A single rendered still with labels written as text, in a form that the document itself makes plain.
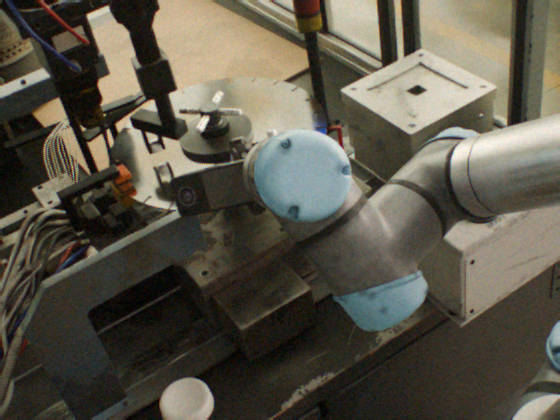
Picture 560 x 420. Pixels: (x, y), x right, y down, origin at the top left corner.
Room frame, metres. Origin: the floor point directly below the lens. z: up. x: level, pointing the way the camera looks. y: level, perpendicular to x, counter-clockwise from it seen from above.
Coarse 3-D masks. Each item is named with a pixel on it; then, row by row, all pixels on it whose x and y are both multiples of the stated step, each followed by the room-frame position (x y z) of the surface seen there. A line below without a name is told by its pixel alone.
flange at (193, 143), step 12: (192, 120) 0.98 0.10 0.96; (228, 120) 0.93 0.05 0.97; (240, 120) 0.95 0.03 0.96; (192, 132) 0.94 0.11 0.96; (204, 132) 0.92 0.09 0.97; (216, 132) 0.91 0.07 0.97; (228, 132) 0.92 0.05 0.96; (240, 132) 0.92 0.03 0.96; (252, 132) 0.92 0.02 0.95; (180, 144) 0.92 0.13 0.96; (192, 144) 0.91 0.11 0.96; (204, 144) 0.91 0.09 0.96; (216, 144) 0.90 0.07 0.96; (228, 144) 0.89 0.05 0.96; (192, 156) 0.90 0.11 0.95; (204, 156) 0.88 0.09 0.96; (216, 156) 0.88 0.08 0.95
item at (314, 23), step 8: (296, 16) 1.17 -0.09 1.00; (304, 16) 1.16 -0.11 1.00; (312, 16) 1.16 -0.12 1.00; (320, 16) 1.17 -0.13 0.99; (296, 24) 1.17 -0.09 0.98; (304, 24) 1.16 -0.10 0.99; (312, 24) 1.16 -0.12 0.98; (320, 24) 1.17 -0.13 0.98; (304, 32) 1.16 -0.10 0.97; (312, 32) 1.16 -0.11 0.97
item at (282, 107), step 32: (192, 96) 1.06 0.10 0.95; (224, 96) 1.04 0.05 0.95; (256, 96) 1.02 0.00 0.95; (288, 96) 1.00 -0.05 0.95; (128, 128) 1.01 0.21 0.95; (256, 128) 0.93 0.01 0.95; (288, 128) 0.92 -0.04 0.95; (320, 128) 0.90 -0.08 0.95; (128, 160) 0.92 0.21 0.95; (160, 160) 0.90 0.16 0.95; (192, 160) 0.89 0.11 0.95; (224, 160) 0.87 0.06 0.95; (128, 192) 0.84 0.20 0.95; (160, 192) 0.83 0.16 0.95
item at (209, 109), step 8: (216, 96) 0.96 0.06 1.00; (208, 104) 0.94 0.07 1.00; (216, 104) 0.94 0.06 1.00; (184, 112) 0.95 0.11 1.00; (192, 112) 0.94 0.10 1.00; (200, 112) 0.93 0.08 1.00; (208, 112) 0.92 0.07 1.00; (216, 112) 0.92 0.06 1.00; (224, 112) 0.92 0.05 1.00; (232, 112) 0.92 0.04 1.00; (240, 112) 0.92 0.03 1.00; (208, 120) 0.92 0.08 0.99; (216, 120) 0.92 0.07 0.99; (200, 128) 0.89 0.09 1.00
